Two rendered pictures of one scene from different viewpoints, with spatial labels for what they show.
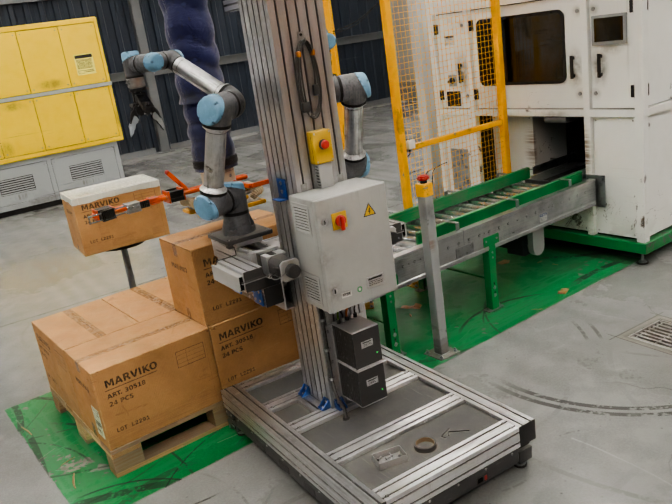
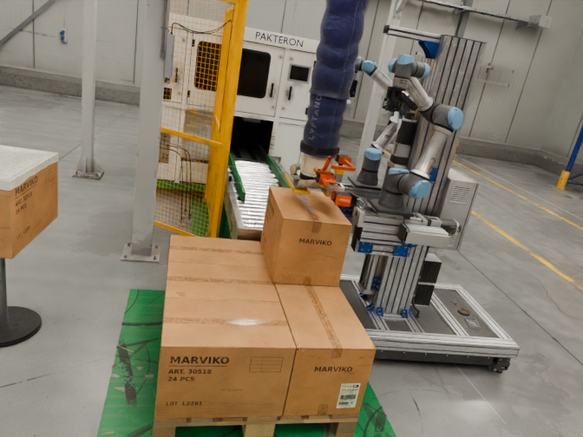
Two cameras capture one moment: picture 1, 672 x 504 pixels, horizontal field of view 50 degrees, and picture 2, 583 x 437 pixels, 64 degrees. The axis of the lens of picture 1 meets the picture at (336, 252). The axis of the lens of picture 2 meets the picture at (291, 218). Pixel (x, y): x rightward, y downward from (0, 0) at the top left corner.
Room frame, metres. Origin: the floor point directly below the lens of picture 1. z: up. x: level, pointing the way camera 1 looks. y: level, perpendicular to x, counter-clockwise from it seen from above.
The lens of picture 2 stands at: (2.78, 3.13, 1.79)
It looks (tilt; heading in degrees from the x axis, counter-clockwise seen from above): 19 degrees down; 289
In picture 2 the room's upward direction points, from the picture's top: 10 degrees clockwise
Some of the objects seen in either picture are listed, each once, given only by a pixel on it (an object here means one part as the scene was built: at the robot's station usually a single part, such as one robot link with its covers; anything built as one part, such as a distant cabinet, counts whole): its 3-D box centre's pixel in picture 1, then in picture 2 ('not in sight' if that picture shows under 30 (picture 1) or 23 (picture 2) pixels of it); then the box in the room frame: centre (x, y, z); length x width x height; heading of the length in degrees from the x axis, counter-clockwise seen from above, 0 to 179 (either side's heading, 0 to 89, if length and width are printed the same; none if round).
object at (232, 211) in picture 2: not in sight; (226, 190); (4.73, -0.54, 0.50); 2.31 x 0.05 x 0.19; 125
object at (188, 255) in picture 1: (234, 264); (301, 233); (3.59, 0.54, 0.74); 0.60 x 0.40 x 0.40; 123
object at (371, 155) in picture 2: not in sight; (372, 159); (3.37, -0.02, 1.20); 0.13 x 0.12 x 0.14; 103
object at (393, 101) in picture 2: (139, 102); (395, 100); (3.18, 0.75, 1.66); 0.09 x 0.08 x 0.12; 30
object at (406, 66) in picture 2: (132, 64); (404, 67); (3.17, 0.74, 1.82); 0.09 x 0.08 x 0.11; 56
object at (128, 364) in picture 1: (174, 338); (252, 312); (3.67, 0.95, 0.34); 1.20 x 1.00 x 0.40; 125
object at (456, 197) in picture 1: (451, 197); (231, 170); (4.88, -0.86, 0.60); 1.60 x 0.10 x 0.09; 125
